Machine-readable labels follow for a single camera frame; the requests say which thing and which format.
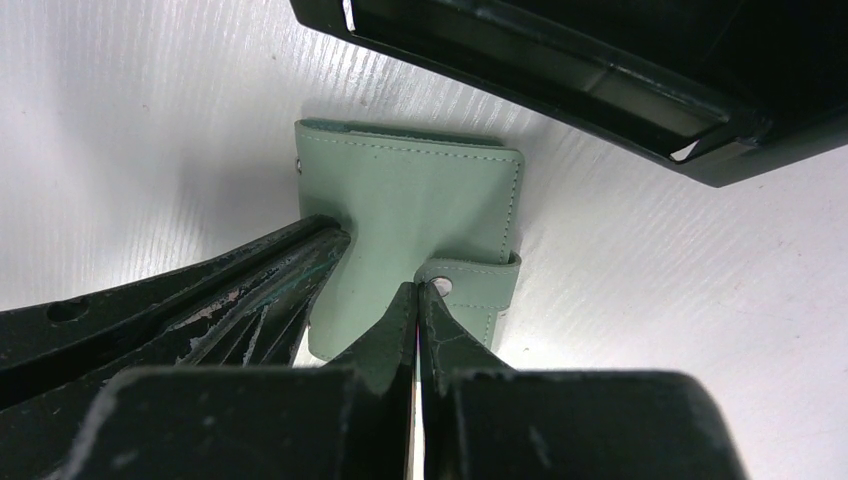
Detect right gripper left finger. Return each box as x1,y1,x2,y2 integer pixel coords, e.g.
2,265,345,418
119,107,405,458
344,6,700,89
60,283,418,479

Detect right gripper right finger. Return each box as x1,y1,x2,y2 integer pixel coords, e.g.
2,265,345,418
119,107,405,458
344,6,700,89
418,284,746,479

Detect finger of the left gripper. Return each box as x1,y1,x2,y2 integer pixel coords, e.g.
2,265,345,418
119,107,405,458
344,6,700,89
1,215,340,409
1,229,350,479

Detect green leather card holder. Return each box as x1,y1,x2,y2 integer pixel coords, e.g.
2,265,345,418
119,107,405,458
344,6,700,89
294,118,525,360

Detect black plastic bin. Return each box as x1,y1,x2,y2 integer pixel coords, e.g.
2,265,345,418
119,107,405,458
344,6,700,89
292,1,847,187

